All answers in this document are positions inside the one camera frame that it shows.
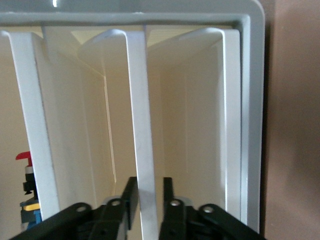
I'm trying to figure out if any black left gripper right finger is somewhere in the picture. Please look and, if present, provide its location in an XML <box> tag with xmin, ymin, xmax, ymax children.
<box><xmin>158</xmin><ymin>177</ymin><xmax>266</xmax><ymax>240</ymax></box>

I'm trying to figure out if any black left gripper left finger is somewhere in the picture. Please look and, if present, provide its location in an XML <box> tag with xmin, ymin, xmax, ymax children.
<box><xmin>9</xmin><ymin>176</ymin><xmax>139</xmax><ymax>240</ymax></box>

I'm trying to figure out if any brown table mat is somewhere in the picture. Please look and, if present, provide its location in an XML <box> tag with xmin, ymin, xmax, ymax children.
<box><xmin>259</xmin><ymin>0</ymin><xmax>320</xmax><ymax>240</ymax></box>

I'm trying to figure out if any red push button switch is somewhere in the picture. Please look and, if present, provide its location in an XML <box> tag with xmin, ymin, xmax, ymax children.
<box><xmin>15</xmin><ymin>151</ymin><xmax>42</xmax><ymax>232</ymax></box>

